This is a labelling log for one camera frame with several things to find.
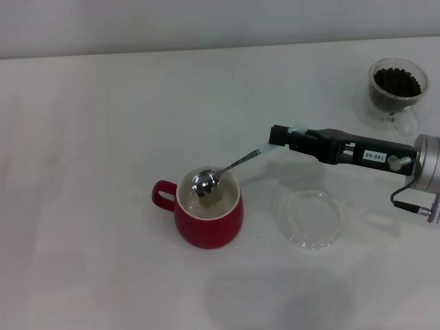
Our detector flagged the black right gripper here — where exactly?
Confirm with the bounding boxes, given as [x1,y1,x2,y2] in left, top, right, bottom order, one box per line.
[269,125,419,177]

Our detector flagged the metal spoon light blue handle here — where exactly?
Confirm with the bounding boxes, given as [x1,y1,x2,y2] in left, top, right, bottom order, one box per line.
[190,126,309,199]

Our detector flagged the clear glass cup with handle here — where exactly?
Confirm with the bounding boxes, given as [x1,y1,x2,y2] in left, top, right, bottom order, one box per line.
[368,57,430,138]

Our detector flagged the red mug white inside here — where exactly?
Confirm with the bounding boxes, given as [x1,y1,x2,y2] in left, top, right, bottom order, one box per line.
[151,165,245,250]

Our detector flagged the glass saucer under cup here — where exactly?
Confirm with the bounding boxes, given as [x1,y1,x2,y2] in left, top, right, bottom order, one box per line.
[353,84,421,134]

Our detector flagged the coffee beans in glass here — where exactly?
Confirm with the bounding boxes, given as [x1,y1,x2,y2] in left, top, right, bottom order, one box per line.
[369,67,422,111]

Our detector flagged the clear glass dish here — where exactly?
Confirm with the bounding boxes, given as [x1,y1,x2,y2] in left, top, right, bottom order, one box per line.
[274,189,344,252]

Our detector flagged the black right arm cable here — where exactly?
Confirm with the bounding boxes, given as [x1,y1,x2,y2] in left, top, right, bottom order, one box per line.
[390,185,430,215]

